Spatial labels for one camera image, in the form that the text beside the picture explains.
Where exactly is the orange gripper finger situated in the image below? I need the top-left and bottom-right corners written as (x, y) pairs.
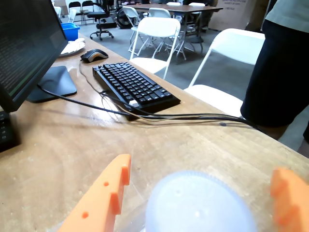
top-left (269, 167), bottom-right (309, 232)
top-left (57, 154), bottom-right (132, 232)

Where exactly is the clear water bottle ribbed cap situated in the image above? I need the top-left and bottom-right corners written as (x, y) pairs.
top-left (113, 170), bottom-right (258, 232)

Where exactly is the white plate with napkins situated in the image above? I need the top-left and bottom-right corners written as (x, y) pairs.
top-left (58, 38), bottom-right (86, 58)

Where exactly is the black keyboard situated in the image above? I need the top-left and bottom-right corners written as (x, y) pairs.
top-left (92, 61), bottom-right (182, 115)

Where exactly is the person in beige shirt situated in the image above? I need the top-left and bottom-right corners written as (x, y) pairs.
top-left (240, 0), bottom-right (309, 159)

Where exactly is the black and grey mouse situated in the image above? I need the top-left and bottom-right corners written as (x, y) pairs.
top-left (80, 48), bottom-right (109, 64)

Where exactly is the white folding chair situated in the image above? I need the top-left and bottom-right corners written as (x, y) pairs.
top-left (183, 28), bottom-right (266, 118)
top-left (148, 7), bottom-right (172, 19)
top-left (129, 16), bottom-right (182, 80)
top-left (122, 6), bottom-right (141, 33)

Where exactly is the black computer monitor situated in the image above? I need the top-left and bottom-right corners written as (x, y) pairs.
top-left (0, 0), bottom-right (78, 114)

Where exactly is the blue plastic bin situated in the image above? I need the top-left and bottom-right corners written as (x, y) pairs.
top-left (60, 22), bottom-right (81, 42)

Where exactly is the black round fan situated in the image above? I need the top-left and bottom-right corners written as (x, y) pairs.
top-left (115, 7), bottom-right (142, 30)

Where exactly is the black office chair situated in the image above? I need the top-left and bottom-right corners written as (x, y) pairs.
top-left (86, 0), bottom-right (118, 41)

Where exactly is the large cardboard box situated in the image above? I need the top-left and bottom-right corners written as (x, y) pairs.
top-left (208, 0), bottom-right (258, 31)

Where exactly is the black folding chair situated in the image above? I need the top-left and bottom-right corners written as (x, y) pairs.
top-left (68, 1), bottom-right (84, 25)
top-left (81, 0), bottom-right (95, 25)

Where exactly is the brown folding table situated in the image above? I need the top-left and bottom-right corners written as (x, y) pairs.
top-left (131, 2), bottom-right (224, 49)

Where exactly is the thick black cable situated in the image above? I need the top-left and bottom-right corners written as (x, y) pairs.
top-left (38, 86), bottom-right (264, 133)

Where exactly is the thin mouse cable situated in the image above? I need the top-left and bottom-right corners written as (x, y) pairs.
top-left (78, 60), bottom-right (136, 123)

